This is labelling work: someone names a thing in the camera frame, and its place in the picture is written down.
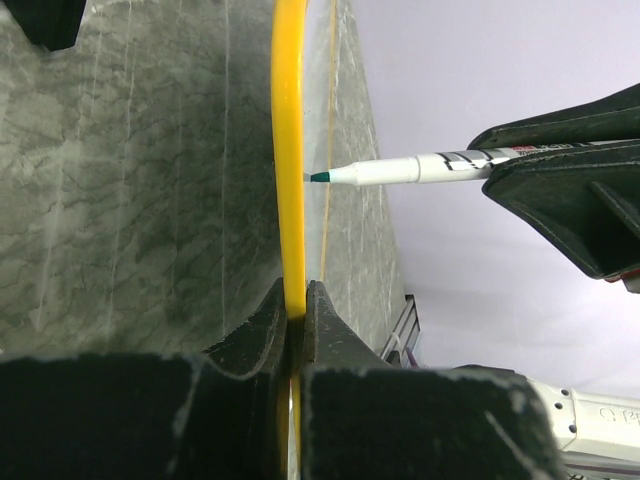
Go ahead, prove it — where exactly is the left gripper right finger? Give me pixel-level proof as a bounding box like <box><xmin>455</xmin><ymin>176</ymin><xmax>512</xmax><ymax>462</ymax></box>
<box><xmin>298</xmin><ymin>281</ymin><xmax>565</xmax><ymax>479</ymax></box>

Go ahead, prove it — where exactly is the yellow framed whiteboard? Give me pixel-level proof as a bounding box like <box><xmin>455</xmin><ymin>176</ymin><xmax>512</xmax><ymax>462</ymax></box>
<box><xmin>270</xmin><ymin>1</ymin><xmax>339</xmax><ymax>477</ymax></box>

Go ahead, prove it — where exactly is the aluminium extrusion rail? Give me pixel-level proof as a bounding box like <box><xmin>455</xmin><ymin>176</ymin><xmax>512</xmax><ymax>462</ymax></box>
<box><xmin>380</xmin><ymin>295</ymin><xmax>421</xmax><ymax>368</ymax></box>

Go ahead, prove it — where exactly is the white green whiteboard marker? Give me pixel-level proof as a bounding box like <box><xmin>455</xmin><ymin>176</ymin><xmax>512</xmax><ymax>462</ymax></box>
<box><xmin>308</xmin><ymin>145</ymin><xmax>516</xmax><ymax>187</ymax></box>

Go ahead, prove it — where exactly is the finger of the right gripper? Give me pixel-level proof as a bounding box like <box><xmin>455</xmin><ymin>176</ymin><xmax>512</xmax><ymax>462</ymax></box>
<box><xmin>482</xmin><ymin>144</ymin><xmax>639</xmax><ymax>279</ymax></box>
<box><xmin>468</xmin><ymin>84</ymin><xmax>640</xmax><ymax>149</ymax></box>

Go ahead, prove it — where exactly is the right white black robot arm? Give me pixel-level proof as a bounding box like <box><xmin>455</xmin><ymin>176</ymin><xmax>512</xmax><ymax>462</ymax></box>
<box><xmin>469</xmin><ymin>86</ymin><xmax>639</xmax><ymax>479</ymax></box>

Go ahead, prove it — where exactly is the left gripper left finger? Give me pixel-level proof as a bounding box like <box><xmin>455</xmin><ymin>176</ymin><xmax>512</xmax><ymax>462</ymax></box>
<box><xmin>1</xmin><ymin>281</ymin><xmax>288</xmax><ymax>479</ymax></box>

